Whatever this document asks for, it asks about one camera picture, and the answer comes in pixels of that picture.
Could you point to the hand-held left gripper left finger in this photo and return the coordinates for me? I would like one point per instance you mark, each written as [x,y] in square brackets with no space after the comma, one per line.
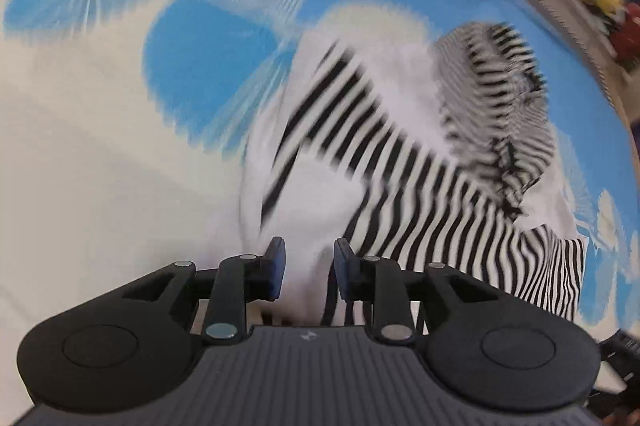
[275,271]

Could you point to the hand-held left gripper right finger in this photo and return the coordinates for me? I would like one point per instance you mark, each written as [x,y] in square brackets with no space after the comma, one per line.
[343,271]

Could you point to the black white striped garment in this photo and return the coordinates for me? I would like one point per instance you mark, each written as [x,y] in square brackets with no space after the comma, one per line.
[400,186]

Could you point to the blue white printed bedsheet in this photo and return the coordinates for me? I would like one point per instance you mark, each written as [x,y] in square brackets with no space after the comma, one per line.
[75,146]

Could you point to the red plush toy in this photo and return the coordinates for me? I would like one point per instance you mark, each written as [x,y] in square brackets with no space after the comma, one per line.
[627,36]

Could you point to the beige bed headboard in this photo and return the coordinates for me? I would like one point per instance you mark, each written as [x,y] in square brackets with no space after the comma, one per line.
[565,11]

